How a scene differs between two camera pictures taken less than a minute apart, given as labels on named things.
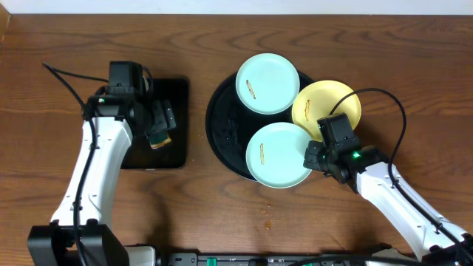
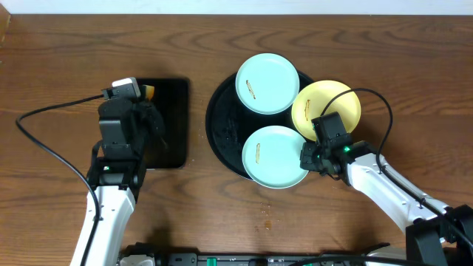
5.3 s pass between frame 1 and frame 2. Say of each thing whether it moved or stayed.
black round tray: stayed
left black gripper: moved
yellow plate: stayed
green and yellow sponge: moved
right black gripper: stayed
